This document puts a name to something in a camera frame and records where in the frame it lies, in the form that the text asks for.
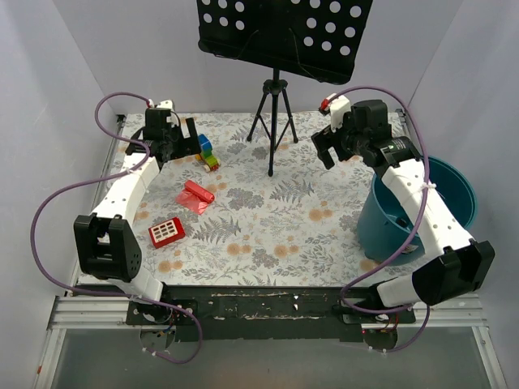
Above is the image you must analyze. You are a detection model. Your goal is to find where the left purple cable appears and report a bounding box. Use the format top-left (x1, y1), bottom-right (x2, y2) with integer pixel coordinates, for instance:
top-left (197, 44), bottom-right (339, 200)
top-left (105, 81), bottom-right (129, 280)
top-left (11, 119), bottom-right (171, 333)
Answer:
top-left (30, 92), bottom-right (203, 365)

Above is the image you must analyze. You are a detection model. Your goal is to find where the aluminium frame rail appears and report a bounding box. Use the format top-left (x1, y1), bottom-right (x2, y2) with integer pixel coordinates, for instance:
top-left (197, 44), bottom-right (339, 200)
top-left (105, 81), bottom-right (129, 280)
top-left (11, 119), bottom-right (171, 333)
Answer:
top-left (48, 293), bottom-right (488, 330)

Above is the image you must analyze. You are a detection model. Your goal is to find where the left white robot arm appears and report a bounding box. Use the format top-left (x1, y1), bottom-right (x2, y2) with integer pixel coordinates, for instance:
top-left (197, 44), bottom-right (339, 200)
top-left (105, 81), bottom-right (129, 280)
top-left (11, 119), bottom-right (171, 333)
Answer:
top-left (74, 100), bottom-right (200, 324)

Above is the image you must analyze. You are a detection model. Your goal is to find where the black perforated music stand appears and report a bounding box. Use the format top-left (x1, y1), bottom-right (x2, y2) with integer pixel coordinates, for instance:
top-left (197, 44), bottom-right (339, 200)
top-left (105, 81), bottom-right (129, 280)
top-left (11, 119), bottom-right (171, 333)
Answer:
top-left (195, 0), bottom-right (375, 177)

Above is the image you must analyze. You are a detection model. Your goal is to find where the red white grid box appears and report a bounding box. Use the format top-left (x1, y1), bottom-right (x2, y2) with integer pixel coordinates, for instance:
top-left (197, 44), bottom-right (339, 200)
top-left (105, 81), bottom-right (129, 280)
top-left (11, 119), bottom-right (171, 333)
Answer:
top-left (148, 217), bottom-right (186, 249)

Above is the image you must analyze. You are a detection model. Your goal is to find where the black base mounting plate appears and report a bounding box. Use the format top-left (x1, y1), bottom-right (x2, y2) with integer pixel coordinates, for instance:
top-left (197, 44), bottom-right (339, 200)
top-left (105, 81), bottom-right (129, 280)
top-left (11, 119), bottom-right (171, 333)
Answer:
top-left (126, 285), bottom-right (417, 344)

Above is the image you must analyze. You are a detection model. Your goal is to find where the colourful toy brick car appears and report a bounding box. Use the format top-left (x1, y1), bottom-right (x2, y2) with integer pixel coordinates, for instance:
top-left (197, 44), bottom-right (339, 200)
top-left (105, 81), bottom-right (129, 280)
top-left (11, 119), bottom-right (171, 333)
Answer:
top-left (195, 134), bottom-right (221, 172)

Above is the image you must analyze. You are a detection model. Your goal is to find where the purple cable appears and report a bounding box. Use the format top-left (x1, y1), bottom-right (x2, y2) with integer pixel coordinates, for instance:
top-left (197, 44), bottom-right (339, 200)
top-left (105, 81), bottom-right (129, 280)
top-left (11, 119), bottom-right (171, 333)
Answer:
top-left (324, 85), bottom-right (431, 354)
top-left (30, 92), bottom-right (203, 365)

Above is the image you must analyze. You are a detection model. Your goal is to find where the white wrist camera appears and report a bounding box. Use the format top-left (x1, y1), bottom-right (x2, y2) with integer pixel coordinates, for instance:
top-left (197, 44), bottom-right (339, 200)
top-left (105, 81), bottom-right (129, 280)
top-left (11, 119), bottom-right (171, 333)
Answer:
top-left (148, 99), bottom-right (175, 115)
top-left (319, 93), bottom-right (351, 133)

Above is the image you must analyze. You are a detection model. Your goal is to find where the red trash bag roll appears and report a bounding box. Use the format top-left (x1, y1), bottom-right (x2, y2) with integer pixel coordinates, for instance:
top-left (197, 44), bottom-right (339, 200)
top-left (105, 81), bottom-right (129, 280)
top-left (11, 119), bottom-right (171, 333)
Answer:
top-left (184, 180), bottom-right (215, 203)

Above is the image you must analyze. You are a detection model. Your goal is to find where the teal plastic trash bin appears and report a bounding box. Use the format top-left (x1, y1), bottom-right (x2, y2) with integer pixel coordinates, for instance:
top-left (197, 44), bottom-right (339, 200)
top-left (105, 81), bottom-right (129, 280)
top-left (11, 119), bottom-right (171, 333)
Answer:
top-left (357, 157), bottom-right (478, 265)

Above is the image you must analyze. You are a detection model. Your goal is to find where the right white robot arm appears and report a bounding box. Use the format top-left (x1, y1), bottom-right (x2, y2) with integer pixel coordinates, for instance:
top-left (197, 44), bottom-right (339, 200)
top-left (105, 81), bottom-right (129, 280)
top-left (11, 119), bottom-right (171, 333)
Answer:
top-left (311, 96), bottom-right (495, 323)

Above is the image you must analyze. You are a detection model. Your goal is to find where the red plastic trash bag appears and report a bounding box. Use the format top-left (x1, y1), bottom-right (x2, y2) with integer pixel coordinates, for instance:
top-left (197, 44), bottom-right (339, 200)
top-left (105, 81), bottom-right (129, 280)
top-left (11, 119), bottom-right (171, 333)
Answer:
top-left (175, 190), bottom-right (209, 215)

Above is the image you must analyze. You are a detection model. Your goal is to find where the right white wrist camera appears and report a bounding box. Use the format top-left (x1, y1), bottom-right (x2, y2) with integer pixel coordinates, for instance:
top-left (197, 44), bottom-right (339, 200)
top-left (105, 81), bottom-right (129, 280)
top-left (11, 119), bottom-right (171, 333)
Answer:
top-left (319, 93), bottom-right (351, 133)

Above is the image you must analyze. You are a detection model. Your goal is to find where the floral patterned table mat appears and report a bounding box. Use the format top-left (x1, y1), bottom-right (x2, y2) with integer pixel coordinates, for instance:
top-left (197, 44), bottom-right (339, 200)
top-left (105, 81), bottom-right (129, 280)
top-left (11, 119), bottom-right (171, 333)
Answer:
top-left (132, 112), bottom-right (422, 286)

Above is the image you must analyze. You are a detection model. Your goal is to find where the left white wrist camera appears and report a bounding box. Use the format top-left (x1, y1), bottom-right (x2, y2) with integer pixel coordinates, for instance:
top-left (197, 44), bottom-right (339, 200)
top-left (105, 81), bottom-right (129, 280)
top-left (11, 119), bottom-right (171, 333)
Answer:
top-left (148, 99), bottom-right (175, 115)

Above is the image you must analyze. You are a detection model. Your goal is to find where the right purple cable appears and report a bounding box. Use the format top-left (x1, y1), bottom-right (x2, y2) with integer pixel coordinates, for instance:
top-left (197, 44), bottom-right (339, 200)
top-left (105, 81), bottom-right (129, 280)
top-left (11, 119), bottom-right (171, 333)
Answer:
top-left (324, 85), bottom-right (431, 354)

